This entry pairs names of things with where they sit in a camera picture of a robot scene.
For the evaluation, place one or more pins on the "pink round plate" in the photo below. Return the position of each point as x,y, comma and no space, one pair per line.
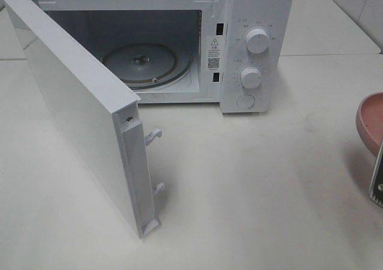
368,122

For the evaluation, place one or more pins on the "white microwave door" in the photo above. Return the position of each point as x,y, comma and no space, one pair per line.
95,110

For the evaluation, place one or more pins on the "white microwave oven body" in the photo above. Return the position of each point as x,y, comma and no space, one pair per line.
211,31

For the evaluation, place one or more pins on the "white microwave knob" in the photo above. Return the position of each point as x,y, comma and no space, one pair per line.
251,78
257,40

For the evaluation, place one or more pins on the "round white door button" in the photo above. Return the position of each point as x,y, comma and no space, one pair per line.
245,101

